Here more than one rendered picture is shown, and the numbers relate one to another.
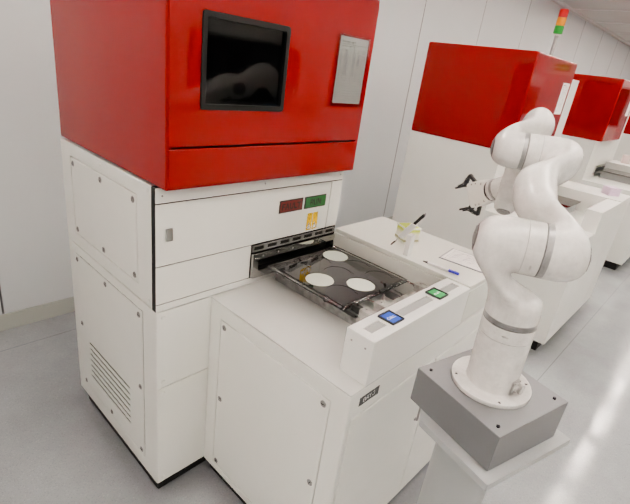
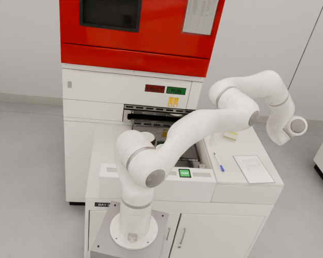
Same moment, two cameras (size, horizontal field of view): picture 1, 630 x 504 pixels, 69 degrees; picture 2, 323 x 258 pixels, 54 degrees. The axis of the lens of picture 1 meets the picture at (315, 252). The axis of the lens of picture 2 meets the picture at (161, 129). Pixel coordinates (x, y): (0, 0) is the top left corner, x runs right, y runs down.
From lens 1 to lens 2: 1.13 m
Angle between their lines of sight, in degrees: 36
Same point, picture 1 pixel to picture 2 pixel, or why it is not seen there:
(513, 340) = (123, 207)
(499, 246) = (116, 148)
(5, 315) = not seen: hidden behind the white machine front
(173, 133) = (63, 35)
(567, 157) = (226, 112)
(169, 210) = (69, 72)
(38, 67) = not seen: outside the picture
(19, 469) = (35, 167)
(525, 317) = (125, 196)
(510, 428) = (102, 251)
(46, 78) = not seen: outside the picture
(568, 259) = (133, 171)
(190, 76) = (73, 7)
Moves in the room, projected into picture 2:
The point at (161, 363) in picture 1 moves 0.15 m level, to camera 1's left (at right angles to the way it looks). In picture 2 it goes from (66, 145) to (55, 134)
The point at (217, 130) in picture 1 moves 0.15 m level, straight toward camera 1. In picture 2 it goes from (91, 37) to (70, 44)
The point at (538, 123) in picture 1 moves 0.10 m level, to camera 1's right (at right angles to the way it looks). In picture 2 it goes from (249, 82) to (274, 94)
